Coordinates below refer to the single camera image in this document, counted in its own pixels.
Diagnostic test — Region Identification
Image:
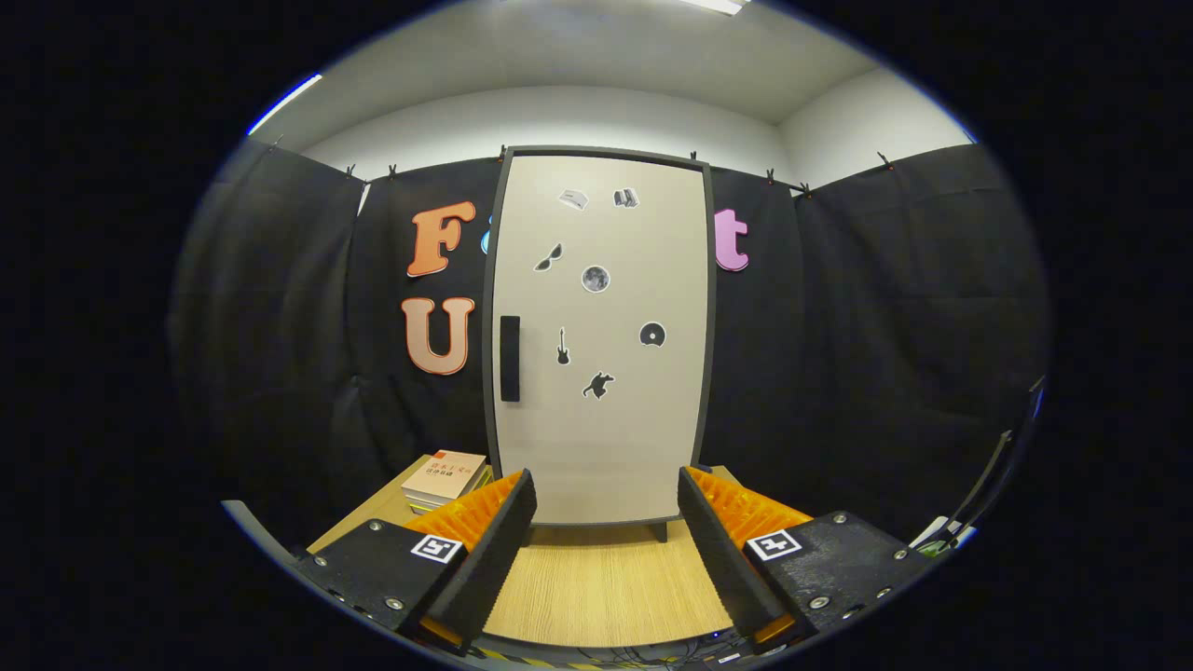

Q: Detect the ceiling light strip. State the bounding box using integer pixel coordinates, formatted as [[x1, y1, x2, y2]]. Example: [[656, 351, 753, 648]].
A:
[[247, 73, 323, 137]]

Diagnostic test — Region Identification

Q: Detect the white flat object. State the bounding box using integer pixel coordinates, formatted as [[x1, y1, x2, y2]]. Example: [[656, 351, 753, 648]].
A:
[[912, 517, 977, 557]]

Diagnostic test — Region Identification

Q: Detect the black backdrop cloth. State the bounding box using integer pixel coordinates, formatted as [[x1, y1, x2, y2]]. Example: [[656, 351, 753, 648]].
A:
[[168, 140, 1054, 560]]

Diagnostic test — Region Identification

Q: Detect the tangle of black cables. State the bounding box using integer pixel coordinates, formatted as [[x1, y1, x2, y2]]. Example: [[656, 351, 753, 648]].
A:
[[596, 634, 747, 668]]

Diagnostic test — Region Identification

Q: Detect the dark grey shoe cabinet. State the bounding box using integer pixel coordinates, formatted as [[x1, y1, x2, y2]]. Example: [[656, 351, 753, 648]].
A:
[[481, 145, 717, 543]]

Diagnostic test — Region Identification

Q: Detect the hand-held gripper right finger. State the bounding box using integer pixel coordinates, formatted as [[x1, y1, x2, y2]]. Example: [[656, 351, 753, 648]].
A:
[[678, 466, 936, 653]]

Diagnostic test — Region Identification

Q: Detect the thin black rod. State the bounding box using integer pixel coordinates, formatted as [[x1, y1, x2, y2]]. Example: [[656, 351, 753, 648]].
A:
[[946, 431, 1015, 546]]

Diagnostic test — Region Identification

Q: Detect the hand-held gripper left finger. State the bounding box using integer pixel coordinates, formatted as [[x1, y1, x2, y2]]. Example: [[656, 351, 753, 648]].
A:
[[294, 469, 539, 653]]

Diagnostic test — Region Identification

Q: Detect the black door handle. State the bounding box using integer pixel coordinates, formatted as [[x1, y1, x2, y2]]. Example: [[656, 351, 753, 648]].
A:
[[500, 315, 521, 403]]

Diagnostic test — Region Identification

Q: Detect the yellow edged book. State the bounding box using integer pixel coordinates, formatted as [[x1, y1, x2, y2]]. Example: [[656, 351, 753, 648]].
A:
[[408, 483, 493, 514]]

